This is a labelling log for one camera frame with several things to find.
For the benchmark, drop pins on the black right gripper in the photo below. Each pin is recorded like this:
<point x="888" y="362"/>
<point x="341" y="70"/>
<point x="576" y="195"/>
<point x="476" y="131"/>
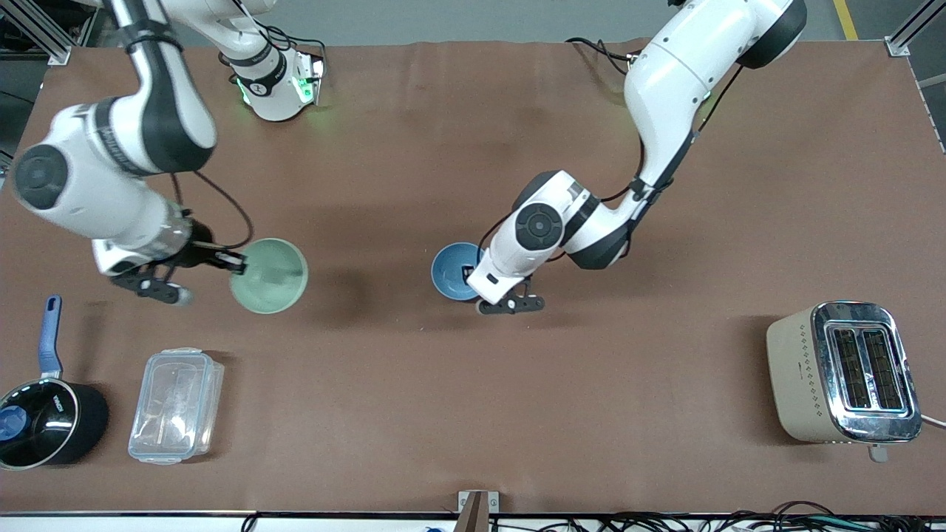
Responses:
<point x="198" y="255"/>

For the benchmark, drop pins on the blue bowl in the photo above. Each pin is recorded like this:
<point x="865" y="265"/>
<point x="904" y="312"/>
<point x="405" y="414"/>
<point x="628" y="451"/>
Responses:
<point x="452" y="272"/>

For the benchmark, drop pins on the green bowl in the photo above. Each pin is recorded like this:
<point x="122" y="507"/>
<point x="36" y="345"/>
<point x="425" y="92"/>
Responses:
<point x="270" y="276"/>

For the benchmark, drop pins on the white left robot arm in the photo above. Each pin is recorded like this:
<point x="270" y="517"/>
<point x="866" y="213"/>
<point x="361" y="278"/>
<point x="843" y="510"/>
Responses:
<point x="665" y="81"/>

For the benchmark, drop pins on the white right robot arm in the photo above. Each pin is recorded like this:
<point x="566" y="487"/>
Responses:
<point x="96" y="192"/>

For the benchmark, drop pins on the brown tablecloth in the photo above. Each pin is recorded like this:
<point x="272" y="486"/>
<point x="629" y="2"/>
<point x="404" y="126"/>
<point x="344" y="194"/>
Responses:
<point x="473" y="384"/>

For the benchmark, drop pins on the clear plastic food container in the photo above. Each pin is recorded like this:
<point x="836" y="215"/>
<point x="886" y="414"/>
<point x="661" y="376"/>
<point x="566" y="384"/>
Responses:
<point x="176" y="405"/>

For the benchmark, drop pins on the blue lid knob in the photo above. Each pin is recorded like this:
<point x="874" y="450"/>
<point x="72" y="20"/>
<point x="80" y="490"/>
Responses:
<point x="11" y="425"/>

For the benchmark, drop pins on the beige chrome toaster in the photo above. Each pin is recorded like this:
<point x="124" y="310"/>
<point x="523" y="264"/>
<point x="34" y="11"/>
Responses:
<point x="842" y="373"/>

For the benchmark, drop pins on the metal bracket with brown post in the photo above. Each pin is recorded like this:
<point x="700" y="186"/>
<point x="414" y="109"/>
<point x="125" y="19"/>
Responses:
<point x="477" y="510"/>

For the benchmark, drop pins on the aluminium frame profile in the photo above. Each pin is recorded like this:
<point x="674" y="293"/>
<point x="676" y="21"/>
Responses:
<point x="913" y="29"/>
<point x="44" y="29"/>

